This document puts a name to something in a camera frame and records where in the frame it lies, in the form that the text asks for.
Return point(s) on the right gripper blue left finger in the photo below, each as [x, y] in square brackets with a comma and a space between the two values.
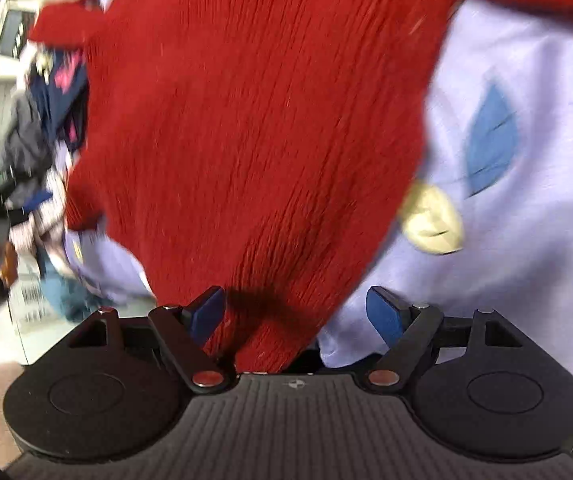
[204, 314]

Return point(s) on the purple floral bed sheet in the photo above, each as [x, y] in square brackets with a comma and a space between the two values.
[487, 220]

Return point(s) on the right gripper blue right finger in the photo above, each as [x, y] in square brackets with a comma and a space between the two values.
[388, 313]

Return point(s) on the red knitted sweater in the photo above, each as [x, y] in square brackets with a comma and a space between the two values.
[264, 146]

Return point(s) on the white control panel appliance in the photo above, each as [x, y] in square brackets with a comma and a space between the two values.
[11, 35]

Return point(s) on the navy patterned clothes pile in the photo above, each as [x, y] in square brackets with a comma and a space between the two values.
[46, 130]

